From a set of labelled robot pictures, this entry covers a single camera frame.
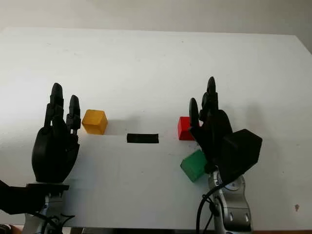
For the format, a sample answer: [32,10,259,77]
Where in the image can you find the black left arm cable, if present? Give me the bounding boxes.
[25,212,76,234]

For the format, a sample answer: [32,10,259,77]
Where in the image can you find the black tape strip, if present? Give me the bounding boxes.
[126,133,159,145]

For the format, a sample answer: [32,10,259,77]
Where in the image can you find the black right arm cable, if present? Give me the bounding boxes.
[196,179,234,232]

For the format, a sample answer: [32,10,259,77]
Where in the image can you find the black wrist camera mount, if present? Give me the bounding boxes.
[223,129,263,183]
[0,180,49,215]

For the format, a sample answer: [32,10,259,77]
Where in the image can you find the yellow wooden block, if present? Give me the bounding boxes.
[81,109,108,135]

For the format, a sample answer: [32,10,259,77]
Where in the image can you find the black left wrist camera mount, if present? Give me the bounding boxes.
[0,180,49,215]

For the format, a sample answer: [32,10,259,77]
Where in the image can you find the green wooden block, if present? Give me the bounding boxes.
[180,149,208,183]

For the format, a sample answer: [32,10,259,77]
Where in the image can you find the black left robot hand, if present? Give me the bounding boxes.
[31,82,81,183]

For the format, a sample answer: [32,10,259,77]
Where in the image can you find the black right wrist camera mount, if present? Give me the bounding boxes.
[223,129,263,183]

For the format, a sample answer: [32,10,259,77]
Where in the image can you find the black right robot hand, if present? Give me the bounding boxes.
[189,77,234,174]

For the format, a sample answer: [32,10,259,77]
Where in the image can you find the red wooden block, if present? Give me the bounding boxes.
[178,116,203,141]

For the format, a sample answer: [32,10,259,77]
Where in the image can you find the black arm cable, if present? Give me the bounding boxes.
[196,179,234,232]
[25,212,76,234]

